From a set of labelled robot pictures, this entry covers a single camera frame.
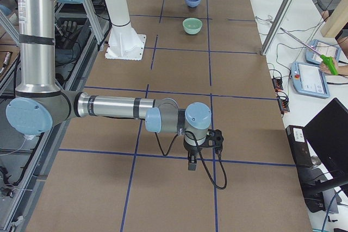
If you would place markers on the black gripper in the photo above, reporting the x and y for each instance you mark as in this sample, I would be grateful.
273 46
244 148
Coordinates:
191 150

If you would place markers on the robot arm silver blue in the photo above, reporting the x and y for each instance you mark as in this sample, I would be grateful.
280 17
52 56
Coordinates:
41 104

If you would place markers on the green bowl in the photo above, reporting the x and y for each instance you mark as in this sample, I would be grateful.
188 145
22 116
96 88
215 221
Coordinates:
192 26

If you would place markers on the person's hand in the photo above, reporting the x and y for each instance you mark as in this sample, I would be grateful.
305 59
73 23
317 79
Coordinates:
326 70

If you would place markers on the black box device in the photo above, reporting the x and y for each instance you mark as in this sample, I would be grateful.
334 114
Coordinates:
299 146

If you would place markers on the orange black connector block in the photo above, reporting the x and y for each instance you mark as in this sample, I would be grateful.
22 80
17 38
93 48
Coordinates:
277 83

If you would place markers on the black monitor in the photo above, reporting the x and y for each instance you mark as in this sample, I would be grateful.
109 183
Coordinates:
327 135

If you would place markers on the near teach pendant tablet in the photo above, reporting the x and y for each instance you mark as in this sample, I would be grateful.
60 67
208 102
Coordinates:
309 80

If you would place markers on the teach pendant tablet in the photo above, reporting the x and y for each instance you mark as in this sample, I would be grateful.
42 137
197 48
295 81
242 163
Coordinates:
309 80
324 48

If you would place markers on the far teach pendant tablet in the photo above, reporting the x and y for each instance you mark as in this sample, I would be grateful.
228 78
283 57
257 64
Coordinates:
324 48

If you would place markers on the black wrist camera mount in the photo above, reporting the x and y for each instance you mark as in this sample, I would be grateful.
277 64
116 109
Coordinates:
214 140

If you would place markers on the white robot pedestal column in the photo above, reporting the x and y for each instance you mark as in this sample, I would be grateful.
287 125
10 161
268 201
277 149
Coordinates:
124 43

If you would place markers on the aluminium frame post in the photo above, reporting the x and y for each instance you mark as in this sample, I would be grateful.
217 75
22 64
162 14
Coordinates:
275 26

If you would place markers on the green handled reacher grabber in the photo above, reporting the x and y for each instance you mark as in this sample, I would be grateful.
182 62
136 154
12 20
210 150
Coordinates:
328 61

